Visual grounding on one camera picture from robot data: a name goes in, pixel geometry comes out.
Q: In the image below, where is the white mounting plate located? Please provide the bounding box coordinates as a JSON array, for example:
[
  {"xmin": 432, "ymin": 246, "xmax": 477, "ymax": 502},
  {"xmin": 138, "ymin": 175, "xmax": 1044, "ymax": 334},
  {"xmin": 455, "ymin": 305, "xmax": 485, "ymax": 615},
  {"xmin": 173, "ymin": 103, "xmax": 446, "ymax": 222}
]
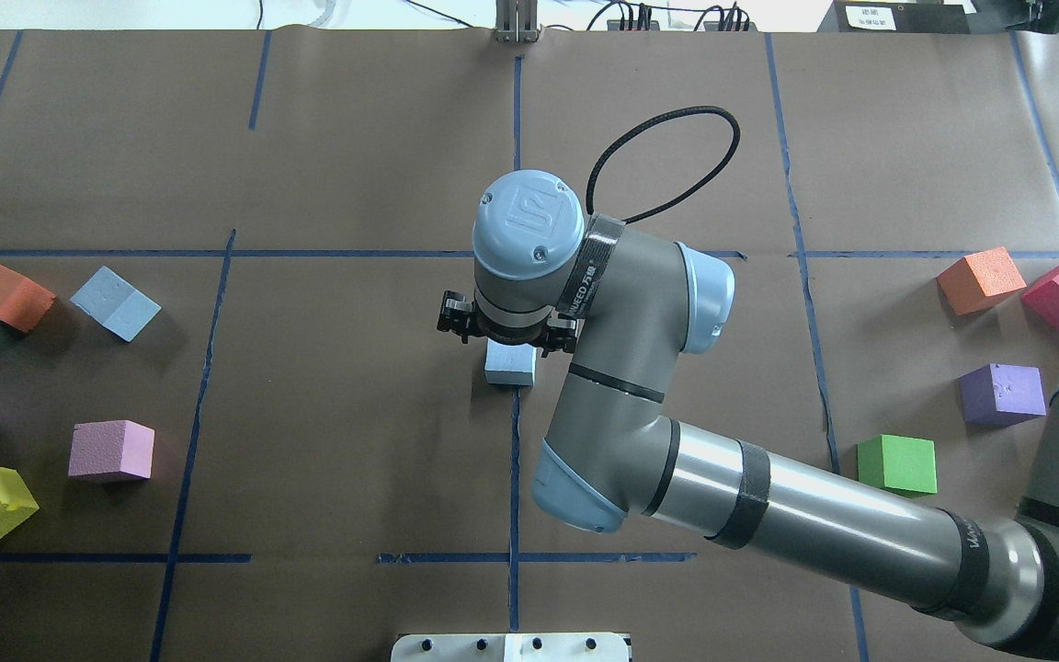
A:
[{"xmin": 390, "ymin": 632, "xmax": 633, "ymax": 661}]

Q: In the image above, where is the purple foam block right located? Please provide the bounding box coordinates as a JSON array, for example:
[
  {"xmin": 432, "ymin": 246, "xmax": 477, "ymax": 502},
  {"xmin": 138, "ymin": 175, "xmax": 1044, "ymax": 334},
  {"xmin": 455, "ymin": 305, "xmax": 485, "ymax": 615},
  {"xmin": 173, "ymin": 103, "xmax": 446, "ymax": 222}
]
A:
[{"xmin": 957, "ymin": 363, "xmax": 1047, "ymax": 427}]

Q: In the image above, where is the orange foam block left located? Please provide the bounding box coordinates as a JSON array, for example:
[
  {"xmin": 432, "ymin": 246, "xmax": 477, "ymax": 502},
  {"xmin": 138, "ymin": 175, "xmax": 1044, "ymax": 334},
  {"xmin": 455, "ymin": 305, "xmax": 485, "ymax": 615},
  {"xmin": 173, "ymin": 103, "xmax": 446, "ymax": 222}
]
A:
[{"xmin": 0, "ymin": 264, "xmax": 56, "ymax": 334}]

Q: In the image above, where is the orange foam block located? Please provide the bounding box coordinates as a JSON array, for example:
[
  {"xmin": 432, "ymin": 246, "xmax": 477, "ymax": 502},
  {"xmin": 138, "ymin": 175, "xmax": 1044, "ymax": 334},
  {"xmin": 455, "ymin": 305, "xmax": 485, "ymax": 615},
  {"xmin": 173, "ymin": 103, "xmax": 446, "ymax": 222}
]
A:
[
  {"xmin": 0, "ymin": 264, "xmax": 56, "ymax": 334},
  {"xmin": 936, "ymin": 246, "xmax": 1027, "ymax": 315}
]

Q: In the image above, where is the aluminium frame post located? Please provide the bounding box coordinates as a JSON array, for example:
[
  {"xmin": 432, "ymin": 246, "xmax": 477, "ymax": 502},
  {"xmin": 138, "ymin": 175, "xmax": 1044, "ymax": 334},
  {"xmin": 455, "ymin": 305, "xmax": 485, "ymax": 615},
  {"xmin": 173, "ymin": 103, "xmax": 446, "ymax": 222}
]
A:
[{"xmin": 493, "ymin": 0, "xmax": 541, "ymax": 43}]

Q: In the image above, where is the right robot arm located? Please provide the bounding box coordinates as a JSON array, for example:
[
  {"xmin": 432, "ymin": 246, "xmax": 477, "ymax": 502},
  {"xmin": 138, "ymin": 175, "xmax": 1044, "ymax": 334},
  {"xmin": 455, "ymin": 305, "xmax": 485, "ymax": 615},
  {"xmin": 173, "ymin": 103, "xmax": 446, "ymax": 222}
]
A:
[{"xmin": 438, "ymin": 169, "xmax": 1059, "ymax": 659}]

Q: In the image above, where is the black box with label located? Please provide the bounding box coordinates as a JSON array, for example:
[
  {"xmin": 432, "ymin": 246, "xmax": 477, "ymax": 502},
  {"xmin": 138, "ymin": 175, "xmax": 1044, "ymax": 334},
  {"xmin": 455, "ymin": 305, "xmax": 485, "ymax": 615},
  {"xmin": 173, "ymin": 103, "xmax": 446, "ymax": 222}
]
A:
[{"xmin": 816, "ymin": 1, "xmax": 971, "ymax": 34}]

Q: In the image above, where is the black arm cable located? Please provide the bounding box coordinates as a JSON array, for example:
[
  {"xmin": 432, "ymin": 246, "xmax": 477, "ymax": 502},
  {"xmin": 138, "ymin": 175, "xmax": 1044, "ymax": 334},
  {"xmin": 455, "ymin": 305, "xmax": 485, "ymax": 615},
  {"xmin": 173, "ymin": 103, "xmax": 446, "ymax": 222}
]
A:
[{"xmin": 586, "ymin": 106, "xmax": 740, "ymax": 223}]

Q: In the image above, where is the green foam block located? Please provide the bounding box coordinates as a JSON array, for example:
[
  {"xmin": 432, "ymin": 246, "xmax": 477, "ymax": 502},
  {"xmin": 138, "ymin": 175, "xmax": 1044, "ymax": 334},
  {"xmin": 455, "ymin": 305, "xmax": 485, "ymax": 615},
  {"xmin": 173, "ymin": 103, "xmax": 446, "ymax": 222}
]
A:
[{"xmin": 856, "ymin": 433, "xmax": 939, "ymax": 498}]

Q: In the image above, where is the light blue foam block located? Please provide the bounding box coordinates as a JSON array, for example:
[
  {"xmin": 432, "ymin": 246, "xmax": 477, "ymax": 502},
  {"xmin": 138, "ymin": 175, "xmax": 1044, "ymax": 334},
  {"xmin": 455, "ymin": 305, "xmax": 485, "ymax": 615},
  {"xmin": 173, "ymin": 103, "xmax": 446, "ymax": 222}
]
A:
[
  {"xmin": 70, "ymin": 267, "xmax": 163, "ymax": 342},
  {"xmin": 484, "ymin": 339, "xmax": 538, "ymax": 387}
]

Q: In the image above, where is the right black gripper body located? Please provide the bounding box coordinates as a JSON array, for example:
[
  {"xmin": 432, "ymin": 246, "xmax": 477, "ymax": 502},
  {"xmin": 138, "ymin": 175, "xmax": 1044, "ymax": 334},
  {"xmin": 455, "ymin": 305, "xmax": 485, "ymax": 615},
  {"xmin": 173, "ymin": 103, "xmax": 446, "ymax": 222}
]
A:
[{"xmin": 479, "ymin": 317, "xmax": 548, "ymax": 347}]

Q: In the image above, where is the orange foam block right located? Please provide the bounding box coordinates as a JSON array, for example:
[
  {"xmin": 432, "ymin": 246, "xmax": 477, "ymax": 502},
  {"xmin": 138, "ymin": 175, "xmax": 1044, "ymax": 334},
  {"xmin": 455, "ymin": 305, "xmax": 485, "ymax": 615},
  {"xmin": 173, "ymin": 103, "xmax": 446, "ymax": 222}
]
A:
[{"xmin": 936, "ymin": 246, "xmax": 1027, "ymax": 315}]

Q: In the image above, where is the pink foam block left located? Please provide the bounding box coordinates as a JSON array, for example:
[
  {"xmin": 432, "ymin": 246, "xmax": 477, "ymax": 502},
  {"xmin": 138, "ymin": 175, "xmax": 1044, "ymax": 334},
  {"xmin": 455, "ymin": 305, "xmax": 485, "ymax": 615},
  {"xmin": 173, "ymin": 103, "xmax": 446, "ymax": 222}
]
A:
[{"xmin": 67, "ymin": 421, "xmax": 155, "ymax": 483}]

